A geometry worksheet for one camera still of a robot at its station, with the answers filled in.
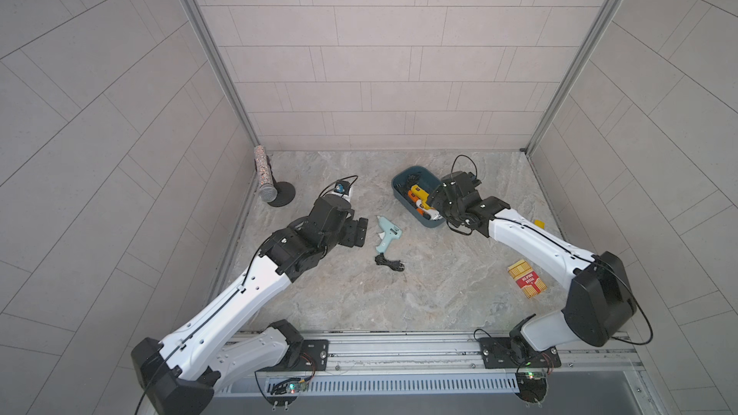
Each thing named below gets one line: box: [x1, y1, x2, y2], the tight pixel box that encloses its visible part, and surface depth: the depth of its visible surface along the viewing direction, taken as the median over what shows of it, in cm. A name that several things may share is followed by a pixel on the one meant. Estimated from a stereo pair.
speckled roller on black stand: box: [253, 145, 296, 208], surface depth 87 cm
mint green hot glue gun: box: [374, 216, 405, 272], surface depth 93 cm
